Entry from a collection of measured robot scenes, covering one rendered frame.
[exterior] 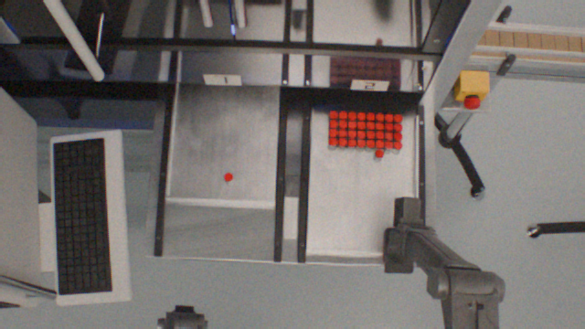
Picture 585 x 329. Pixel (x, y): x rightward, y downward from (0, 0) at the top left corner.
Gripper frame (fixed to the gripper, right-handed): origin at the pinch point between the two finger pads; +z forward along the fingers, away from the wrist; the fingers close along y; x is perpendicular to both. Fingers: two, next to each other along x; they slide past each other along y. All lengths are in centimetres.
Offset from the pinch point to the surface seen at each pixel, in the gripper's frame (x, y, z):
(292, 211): 24.3, 10.2, 2.2
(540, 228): -66, 23, 83
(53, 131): 97, 37, 34
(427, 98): -7.2, 37.9, -4.9
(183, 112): 52, 34, 2
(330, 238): 14.9, 4.2, 2.2
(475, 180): -41, 40, 82
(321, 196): 17.5, 14.3, 2.1
